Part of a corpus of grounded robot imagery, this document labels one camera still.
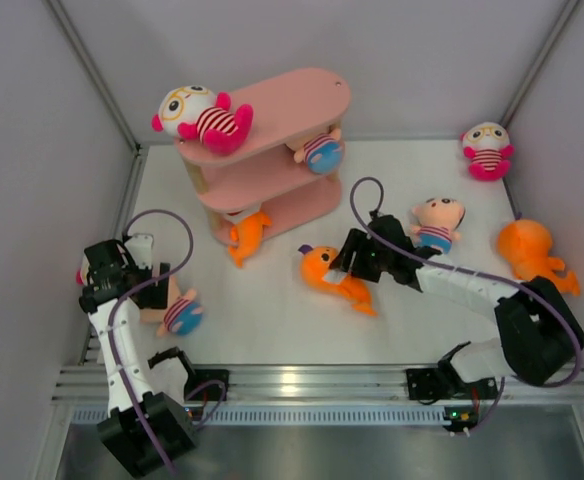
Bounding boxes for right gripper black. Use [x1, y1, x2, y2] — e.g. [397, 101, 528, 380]
[330, 228, 393, 282]

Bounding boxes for boy plush blue pants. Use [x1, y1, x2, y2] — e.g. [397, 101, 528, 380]
[286, 128, 344, 175]
[140, 276, 204, 337]
[411, 197, 466, 254]

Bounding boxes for orange fish plush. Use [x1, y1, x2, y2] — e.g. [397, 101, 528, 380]
[496, 219, 581, 296]
[298, 244, 378, 317]
[225, 209, 272, 268]

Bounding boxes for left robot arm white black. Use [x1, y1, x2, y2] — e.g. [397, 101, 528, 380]
[77, 234, 202, 479]

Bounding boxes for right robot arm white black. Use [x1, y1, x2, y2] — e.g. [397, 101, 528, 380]
[330, 213, 584, 397]

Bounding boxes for pink three-tier wooden shelf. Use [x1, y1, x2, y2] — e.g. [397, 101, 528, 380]
[174, 67, 351, 244]

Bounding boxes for left controller board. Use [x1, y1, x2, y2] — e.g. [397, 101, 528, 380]
[185, 406, 205, 423]

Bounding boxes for controller board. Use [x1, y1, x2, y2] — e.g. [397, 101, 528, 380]
[185, 406, 205, 423]
[443, 406, 479, 436]

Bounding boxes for right controller board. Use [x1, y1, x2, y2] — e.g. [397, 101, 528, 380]
[443, 406, 479, 436]

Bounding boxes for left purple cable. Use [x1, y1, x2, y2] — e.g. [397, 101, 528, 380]
[102, 208, 228, 476]

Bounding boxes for purple cable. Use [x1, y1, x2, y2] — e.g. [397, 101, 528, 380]
[349, 177, 584, 436]
[102, 208, 228, 476]

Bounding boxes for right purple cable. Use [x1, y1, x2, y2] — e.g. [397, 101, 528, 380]
[349, 177, 584, 436]

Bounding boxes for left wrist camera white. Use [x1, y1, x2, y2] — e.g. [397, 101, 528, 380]
[123, 233, 154, 270]

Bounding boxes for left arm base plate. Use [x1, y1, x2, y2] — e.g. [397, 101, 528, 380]
[184, 368, 230, 402]

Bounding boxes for aluminium rail front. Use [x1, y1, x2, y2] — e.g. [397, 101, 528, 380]
[52, 364, 584, 404]

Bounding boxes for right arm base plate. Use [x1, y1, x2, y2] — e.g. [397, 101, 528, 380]
[406, 367, 498, 404]

